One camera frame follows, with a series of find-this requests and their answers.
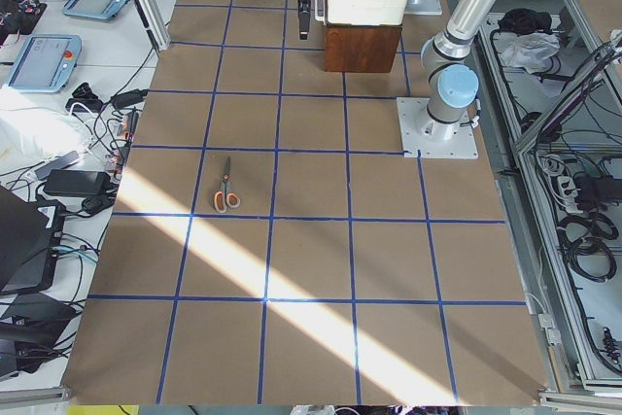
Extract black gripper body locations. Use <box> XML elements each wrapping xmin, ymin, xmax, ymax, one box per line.
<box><xmin>297</xmin><ymin>0</ymin><xmax>311</xmax><ymax>14</ymax></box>

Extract grey orange scissors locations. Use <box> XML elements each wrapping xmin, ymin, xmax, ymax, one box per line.
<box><xmin>213</xmin><ymin>156</ymin><xmax>241</xmax><ymax>214</ymax></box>

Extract dark wooden drawer cabinet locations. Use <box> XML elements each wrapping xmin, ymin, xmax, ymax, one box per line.
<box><xmin>324</xmin><ymin>24</ymin><xmax>402</xmax><ymax>73</ymax></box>

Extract white crumpled cloth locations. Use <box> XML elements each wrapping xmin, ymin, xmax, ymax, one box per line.
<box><xmin>500</xmin><ymin>33</ymin><xmax>563</xmax><ymax>97</ymax></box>

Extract lower blue teach pendant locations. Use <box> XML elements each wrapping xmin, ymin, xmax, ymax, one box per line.
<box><xmin>5</xmin><ymin>34</ymin><xmax>82</xmax><ymax>93</ymax></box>

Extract black power adapter brick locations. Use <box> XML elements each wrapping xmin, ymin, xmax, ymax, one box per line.
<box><xmin>43</xmin><ymin>169</ymin><xmax>111</xmax><ymax>197</ymax></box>

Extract black laptop computer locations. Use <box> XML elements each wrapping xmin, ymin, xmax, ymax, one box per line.
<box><xmin>1</xmin><ymin>188</ymin><xmax>66</xmax><ymax>295</ymax></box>

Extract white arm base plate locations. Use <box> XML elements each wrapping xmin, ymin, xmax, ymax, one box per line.
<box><xmin>397</xmin><ymin>97</ymin><xmax>478</xmax><ymax>159</ymax></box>

